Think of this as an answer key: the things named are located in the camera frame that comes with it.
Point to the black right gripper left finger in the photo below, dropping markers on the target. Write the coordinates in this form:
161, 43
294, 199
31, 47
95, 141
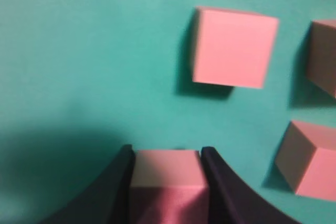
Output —
105, 200

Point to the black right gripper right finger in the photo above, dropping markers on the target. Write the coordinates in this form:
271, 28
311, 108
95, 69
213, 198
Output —
231, 200

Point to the pink foam cube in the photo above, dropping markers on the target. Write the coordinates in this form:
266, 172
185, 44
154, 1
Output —
168, 186
321, 59
232, 47
306, 159

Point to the green cloth backdrop and cover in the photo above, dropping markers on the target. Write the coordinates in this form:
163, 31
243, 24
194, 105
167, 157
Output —
80, 78

